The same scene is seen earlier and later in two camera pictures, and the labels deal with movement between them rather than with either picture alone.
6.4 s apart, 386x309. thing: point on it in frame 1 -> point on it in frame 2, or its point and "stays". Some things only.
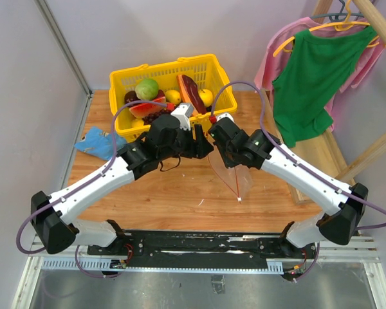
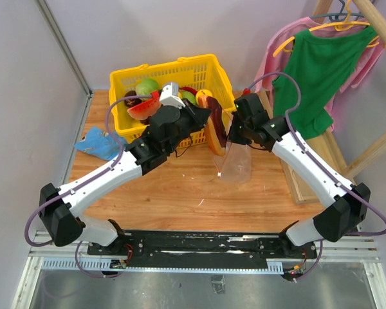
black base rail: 206,248 stays
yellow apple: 206,96 stays
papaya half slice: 190,94 -> 215,126
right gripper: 228,161 -> 233,136
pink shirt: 279,44 stays
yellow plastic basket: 205,70 stays
